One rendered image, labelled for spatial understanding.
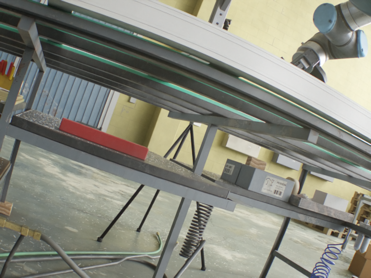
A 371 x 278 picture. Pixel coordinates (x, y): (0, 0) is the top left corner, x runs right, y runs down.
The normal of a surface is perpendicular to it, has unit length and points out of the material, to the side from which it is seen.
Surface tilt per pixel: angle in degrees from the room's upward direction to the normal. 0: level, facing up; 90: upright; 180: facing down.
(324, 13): 93
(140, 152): 90
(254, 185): 90
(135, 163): 90
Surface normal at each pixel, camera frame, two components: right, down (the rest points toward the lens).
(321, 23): -0.79, -0.23
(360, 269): -0.94, -0.33
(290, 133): -0.89, -0.32
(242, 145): 0.30, 0.10
